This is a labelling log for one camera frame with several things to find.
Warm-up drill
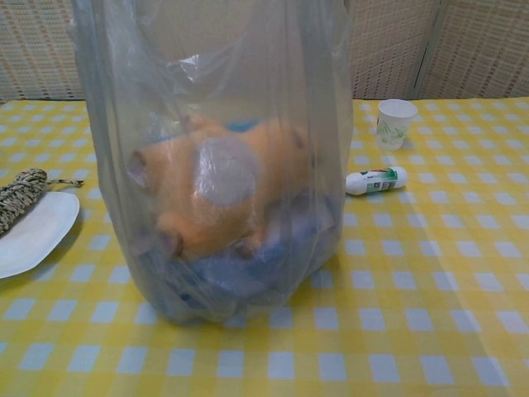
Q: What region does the orange plush toy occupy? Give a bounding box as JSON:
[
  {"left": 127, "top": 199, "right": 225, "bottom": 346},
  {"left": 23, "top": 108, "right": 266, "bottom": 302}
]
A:
[{"left": 128, "top": 114, "right": 312, "bottom": 261}]

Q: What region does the blue cloth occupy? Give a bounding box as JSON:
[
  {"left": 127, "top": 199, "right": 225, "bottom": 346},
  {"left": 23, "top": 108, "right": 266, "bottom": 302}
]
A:
[{"left": 140, "top": 188, "right": 344, "bottom": 323}]

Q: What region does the clear plastic bag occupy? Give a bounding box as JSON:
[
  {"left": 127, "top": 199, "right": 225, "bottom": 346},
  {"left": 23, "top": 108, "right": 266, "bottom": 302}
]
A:
[{"left": 69, "top": 0, "right": 355, "bottom": 325}]

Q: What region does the white glue stick tube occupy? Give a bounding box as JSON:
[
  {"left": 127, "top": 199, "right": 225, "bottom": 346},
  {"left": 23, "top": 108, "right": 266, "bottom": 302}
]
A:
[{"left": 345, "top": 165, "right": 407, "bottom": 197}]

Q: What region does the white paper cup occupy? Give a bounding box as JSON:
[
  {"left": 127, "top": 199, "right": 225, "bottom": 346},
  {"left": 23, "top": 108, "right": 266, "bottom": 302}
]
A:
[{"left": 374, "top": 98, "right": 419, "bottom": 152}]

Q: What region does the yellow checkered tablecloth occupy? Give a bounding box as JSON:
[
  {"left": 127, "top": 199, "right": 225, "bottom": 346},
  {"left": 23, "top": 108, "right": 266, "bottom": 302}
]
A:
[{"left": 0, "top": 97, "right": 529, "bottom": 397}]

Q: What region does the white square plate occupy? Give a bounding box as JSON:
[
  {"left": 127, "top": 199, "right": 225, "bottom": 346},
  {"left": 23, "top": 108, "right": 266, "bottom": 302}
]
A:
[{"left": 0, "top": 190, "right": 81, "bottom": 281}]

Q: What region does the woven folding screen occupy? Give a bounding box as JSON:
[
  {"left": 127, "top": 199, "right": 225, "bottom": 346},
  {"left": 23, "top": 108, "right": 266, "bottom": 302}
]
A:
[{"left": 0, "top": 0, "right": 529, "bottom": 102}]

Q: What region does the camouflage rope bundle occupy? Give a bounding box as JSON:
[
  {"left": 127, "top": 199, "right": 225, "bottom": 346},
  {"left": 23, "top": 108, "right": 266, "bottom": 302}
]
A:
[{"left": 0, "top": 167, "right": 85, "bottom": 237}]

